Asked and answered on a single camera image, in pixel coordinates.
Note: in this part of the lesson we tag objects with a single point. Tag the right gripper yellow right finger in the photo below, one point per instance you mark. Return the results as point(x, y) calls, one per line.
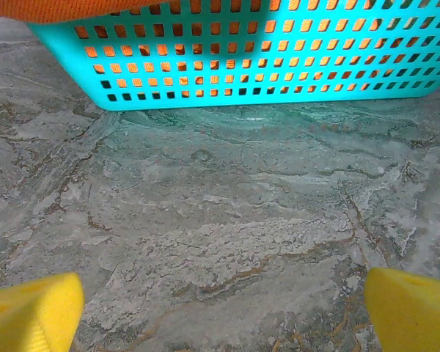
point(414, 315)

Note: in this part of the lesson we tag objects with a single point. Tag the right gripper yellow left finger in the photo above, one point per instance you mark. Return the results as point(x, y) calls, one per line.
point(29, 315)

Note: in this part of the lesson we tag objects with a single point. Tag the orange trousers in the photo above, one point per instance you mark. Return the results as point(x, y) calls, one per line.
point(58, 9)

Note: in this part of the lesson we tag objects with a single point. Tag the teal plastic basket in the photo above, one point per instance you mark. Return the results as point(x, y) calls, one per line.
point(242, 100)

